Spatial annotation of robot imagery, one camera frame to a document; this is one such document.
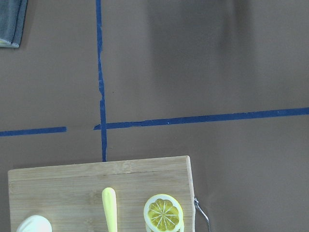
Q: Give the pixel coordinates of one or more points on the lower lemon slice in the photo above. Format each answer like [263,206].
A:
[164,225]

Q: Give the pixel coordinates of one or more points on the upper lemon slice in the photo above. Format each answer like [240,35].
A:
[162,206]

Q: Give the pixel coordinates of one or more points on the grey folded cloth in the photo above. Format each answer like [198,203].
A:
[12,18]

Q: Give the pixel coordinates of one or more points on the bamboo cutting board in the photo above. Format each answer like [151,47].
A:
[69,196]

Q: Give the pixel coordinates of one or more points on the lemon slice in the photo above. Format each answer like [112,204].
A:
[162,206]
[164,225]

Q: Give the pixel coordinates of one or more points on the yellow plastic knife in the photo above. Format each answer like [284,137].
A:
[110,208]

